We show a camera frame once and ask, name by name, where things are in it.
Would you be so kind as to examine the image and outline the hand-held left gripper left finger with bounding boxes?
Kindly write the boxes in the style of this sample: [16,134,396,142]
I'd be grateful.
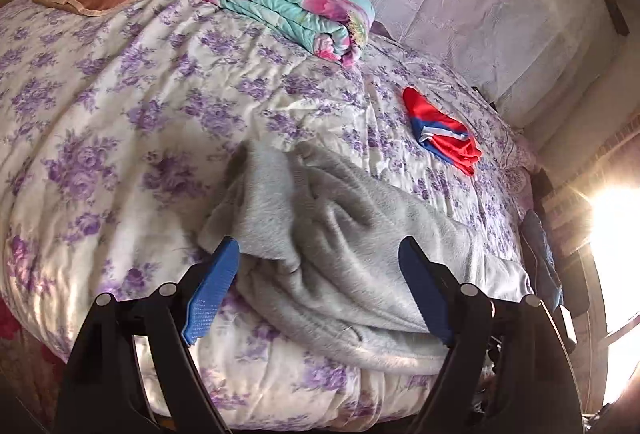
[56,235,241,434]

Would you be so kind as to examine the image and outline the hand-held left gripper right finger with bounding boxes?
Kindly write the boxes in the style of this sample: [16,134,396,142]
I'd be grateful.
[398,235,585,434]

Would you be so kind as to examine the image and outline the grey fleece pants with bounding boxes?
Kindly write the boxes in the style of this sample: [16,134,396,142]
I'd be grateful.
[198,139,535,375]

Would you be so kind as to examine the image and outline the blue cloth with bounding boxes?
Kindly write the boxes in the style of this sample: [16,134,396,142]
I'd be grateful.
[520,210,565,310]

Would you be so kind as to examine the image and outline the red and blue folded garment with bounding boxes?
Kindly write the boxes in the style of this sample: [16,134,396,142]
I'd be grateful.
[403,87,483,177]

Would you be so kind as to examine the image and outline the purple floral bed cover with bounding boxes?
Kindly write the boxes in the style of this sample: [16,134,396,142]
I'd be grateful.
[0,0,538,432]

